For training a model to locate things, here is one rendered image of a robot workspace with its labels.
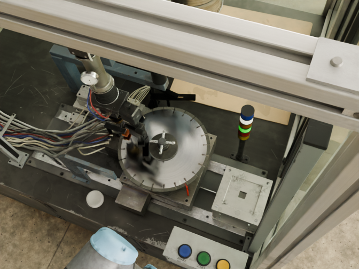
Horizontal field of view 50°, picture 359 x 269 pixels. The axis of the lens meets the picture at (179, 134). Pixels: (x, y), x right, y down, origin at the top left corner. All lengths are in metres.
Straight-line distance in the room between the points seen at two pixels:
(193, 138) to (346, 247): 1.28
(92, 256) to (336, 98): 0.75
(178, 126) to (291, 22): 0.89
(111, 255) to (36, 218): 1.67
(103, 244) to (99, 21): 0.68
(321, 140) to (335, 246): 1.84
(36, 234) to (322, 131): 2.14
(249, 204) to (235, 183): 0.09
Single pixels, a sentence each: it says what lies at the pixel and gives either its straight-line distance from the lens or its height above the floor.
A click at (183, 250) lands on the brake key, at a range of 1.40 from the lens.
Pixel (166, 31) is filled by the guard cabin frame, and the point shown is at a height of 2.05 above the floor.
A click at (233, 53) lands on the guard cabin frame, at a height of 2.05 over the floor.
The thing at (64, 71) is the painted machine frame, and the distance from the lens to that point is 1.79.
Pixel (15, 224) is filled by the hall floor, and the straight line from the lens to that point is 2.62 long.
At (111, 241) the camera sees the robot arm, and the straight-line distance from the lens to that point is 0.95.
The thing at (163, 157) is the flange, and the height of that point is 0.96.
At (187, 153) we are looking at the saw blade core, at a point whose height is 0.95.
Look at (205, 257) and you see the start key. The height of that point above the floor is 0.91.
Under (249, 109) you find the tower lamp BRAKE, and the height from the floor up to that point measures 1.16.
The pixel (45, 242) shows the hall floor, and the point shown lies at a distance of 2.52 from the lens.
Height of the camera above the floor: 2.29
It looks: 64 degrees down
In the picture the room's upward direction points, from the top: 9 degrees counter-clockwise
